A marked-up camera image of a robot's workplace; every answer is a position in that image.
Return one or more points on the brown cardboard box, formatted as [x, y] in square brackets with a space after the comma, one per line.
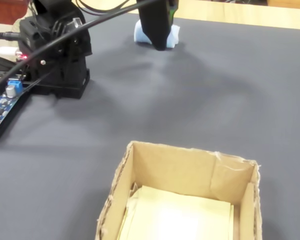
[177, 170]

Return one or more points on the yellow paper sheets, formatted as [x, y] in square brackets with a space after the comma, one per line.
[177, 215]

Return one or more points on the light blue foam block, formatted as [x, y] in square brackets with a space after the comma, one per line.
[174, 36]

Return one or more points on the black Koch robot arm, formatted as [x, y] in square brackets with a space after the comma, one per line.
[65, 70]

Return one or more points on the blue circuit board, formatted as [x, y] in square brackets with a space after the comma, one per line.
[0, 102]
[5, 128]

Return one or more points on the dark grey textured mat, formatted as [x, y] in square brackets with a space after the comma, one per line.
[190, 100]

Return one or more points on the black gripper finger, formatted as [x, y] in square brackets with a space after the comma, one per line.
[156, 22]
[173, 7]

